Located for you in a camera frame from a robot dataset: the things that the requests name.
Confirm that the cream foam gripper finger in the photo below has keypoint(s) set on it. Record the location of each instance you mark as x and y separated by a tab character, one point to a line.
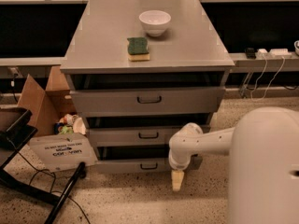
177	179

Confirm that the grey bottom drawer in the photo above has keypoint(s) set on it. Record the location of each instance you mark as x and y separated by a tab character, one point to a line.
133	159

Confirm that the grey drawer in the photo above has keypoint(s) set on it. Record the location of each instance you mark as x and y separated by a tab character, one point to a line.
119	137
133	159
155	101

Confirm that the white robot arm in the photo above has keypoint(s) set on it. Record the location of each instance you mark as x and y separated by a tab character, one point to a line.
263	150

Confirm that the grey top drawer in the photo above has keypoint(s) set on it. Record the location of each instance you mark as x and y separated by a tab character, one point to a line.
155	101

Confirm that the grey middle drawer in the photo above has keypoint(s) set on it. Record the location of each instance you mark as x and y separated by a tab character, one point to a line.
119	137

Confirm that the grey drawer cabinet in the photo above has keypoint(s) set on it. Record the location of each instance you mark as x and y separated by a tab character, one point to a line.
188	54

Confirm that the open cardboard box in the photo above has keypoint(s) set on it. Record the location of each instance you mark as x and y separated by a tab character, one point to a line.
57	151

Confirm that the toys in cardboard box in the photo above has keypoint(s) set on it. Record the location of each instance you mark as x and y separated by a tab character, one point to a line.
70	124

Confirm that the green yellow sponge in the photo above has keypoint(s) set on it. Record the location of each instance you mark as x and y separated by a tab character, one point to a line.
137	49

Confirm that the black adapter plug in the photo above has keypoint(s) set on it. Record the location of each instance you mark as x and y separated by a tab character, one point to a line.
250	53

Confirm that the white power strip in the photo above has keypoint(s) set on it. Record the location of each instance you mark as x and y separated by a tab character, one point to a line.
274	53

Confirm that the white ceramic bowl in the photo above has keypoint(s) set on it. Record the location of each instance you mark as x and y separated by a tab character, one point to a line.
154	22

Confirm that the black stand left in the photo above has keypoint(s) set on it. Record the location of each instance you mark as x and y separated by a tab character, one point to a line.
15	133

